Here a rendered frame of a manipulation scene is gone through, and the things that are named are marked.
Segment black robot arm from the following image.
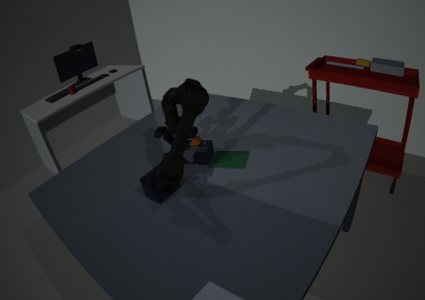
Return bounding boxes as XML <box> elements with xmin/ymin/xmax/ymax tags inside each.
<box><xmin>152</xmin><ymin>78</ymin><xmax>209</xmax><ymax>195</ymax></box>

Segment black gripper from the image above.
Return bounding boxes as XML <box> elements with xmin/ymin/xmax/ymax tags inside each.
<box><xmin>154</xmin><ymin>117</ymin><xmax>198</xmax><ymax>146</ymax></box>

